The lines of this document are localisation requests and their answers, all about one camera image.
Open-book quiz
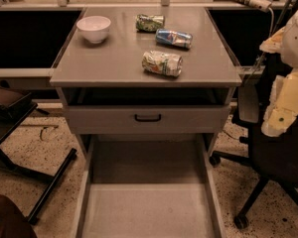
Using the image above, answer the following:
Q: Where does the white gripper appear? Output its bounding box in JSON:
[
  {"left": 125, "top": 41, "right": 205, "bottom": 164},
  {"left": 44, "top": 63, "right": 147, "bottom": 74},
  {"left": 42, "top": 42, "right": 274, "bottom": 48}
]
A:
[{"left": 261, "top": 68, "right": 298, "bottom": 137}]

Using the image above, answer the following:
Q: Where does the white green 7up can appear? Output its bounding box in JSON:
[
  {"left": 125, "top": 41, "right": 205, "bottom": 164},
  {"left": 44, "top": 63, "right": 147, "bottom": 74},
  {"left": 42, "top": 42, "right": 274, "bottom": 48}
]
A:
[{"left": 142, "top": 51, "right": 183, "bottom": 77}]

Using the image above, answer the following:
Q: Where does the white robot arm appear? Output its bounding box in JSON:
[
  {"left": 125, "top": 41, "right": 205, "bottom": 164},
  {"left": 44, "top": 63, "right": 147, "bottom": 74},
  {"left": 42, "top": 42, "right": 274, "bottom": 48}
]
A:
[{"left": 259, "top": 10, "right": 298, "bottom": 137}]

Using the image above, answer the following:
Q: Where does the blue pepsi can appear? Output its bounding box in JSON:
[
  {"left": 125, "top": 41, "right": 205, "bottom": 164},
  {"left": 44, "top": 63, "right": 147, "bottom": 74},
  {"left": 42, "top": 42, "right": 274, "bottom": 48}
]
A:
[{"left": 155, "top": 29, "right": 193, "bottom": 49}]

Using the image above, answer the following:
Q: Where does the grey drawer cabinet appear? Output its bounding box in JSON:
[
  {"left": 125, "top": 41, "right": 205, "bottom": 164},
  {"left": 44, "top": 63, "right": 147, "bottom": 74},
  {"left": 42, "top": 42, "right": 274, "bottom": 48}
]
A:
[{"left": 51, "top": 5, "right": 241, "bottom": 238}]

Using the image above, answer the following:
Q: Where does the green crushed soda can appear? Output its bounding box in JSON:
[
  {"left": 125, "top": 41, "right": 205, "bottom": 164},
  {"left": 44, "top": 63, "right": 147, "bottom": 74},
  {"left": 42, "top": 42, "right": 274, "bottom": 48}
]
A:
[{"left": 136, "top": 14, "right": 165, "bottom": 33}]

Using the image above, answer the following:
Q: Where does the open middle drawer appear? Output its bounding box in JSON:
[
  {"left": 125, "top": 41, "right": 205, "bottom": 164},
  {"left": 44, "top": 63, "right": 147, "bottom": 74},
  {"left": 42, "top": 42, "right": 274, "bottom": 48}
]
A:
[{"left": 71, "top": 134, "right": 227, "bottom": 238}]

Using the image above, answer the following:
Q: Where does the closed top drawer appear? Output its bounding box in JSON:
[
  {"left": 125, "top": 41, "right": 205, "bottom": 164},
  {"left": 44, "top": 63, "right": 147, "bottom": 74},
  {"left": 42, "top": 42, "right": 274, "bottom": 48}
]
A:
[{"left": 64, "top": 106, "right": 230, "bottom": 135}]

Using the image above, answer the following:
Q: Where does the black office chair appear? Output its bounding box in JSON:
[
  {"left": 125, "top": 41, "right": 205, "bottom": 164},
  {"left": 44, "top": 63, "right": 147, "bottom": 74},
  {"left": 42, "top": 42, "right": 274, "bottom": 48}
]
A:
[{"left": 209, "top": 55, "right": 298, "bottom": 230}]

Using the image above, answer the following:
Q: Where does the white ceramic bowl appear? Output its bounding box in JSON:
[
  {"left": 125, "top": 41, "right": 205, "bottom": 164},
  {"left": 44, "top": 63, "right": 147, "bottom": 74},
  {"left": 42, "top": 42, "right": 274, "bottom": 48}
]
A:
[{"left": 76, "top": 16, "right": 111, "bottom": 44}]

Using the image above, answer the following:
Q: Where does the brown object bottom left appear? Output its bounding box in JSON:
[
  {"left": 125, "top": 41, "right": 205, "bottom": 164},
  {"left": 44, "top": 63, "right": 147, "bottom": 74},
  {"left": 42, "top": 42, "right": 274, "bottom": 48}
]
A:
[{"left": 0, "top": 194, "right": 38, "bottom": 238}]

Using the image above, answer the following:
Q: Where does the white power cable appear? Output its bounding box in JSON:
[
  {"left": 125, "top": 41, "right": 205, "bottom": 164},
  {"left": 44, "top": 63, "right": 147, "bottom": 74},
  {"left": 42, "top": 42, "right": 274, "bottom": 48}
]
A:
[{"left": 242, "top": 7, "right": 276, "bottom": 84}]

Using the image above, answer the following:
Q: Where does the black drawer handle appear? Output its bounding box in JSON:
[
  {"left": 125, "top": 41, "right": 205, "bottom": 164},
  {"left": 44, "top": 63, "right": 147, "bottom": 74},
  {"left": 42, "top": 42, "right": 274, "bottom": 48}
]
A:
[{"left": 134, "top": 114, "right": 162, "bottom": 123}]

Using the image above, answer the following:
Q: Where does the black stand frame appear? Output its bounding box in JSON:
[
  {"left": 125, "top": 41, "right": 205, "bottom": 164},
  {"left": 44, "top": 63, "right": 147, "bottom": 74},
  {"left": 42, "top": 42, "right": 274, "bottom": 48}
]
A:
[{"left": 0, "top": 81, "right": 78, "bottom": 226}]

